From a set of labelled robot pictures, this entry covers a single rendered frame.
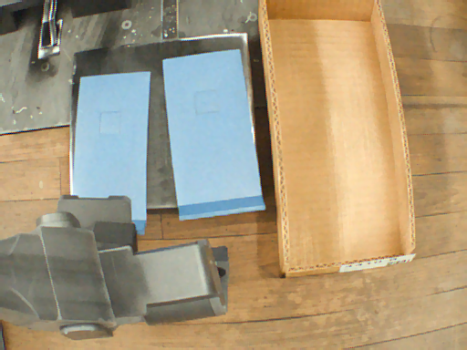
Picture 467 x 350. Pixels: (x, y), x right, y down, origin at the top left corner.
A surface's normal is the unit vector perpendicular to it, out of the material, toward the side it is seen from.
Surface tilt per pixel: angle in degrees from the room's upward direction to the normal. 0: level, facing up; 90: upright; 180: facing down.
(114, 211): 30
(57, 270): 42
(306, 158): 0
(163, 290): 5
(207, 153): 0
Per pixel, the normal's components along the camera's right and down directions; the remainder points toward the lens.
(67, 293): 0.65, -0.32
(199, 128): 0.00, -0.25
